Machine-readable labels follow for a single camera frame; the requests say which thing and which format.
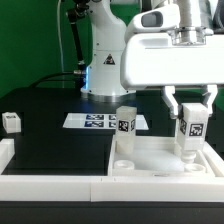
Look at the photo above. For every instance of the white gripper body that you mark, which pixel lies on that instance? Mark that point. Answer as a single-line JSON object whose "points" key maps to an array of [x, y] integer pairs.
{"points": [[174, 45]]}

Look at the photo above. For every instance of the white U-shaped obstacle fence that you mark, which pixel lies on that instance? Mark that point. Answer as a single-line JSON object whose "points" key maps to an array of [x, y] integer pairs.
{"points": [[111, 188]]}

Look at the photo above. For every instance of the white marker tag plate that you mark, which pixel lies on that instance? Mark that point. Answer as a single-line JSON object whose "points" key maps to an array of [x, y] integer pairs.
{"points": [[90, 121]]}

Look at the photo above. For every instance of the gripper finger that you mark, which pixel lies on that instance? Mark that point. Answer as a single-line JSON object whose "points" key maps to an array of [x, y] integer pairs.
{"points": [[209, 94], [168, 97]]}

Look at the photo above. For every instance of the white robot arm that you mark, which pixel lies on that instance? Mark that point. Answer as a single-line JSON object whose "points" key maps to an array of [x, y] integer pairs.
{"points": [[109, 20]]}

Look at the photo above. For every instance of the white square table top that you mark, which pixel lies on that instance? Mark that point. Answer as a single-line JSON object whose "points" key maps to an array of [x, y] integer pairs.
{"points": [[156, 157]]}

